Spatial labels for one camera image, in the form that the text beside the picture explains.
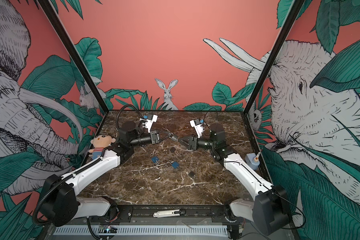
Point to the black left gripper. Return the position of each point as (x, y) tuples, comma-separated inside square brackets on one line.
[(169, 134)]

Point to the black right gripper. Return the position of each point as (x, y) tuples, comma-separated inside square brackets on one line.
[(199, 143)]

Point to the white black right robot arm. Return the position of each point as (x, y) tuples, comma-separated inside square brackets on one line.
[(270, 210)]

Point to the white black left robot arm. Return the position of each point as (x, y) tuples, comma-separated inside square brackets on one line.
[(59, 201)]

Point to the blue padlock right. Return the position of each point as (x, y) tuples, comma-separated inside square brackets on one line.
[(175, 165)]

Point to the blue padlock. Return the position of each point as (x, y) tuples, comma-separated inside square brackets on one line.
[(155, 159), (175, 165)]

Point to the blue padlock left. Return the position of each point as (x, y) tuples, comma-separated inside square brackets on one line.
[(155, 159)]

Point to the plush doll striped shirt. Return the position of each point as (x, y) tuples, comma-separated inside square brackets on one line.
[(99, 143)]

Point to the white utility knife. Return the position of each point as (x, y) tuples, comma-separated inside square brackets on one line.
[(169, 213)]

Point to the small green circuit board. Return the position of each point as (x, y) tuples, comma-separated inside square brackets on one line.
[(107, 230)]

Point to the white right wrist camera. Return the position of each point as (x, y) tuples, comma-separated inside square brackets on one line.
[(198, 125)]

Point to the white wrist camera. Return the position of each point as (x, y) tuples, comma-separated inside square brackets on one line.
[(198, 125), (148, 120)]

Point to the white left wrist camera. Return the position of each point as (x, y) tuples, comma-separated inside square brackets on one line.
[(148, 120)]

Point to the black front mounting rail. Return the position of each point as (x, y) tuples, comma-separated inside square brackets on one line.
[(125, 213)]

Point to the white slotted cable duct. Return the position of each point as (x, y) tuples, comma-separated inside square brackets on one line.
[(217, 231)]

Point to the black right frame post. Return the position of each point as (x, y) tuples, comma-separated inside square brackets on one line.
[(286, 27)]

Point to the black frame post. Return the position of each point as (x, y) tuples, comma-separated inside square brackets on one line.
[(286, 27), (59, 28)]

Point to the black left frame post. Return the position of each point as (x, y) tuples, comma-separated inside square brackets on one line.
[(59, 28)]

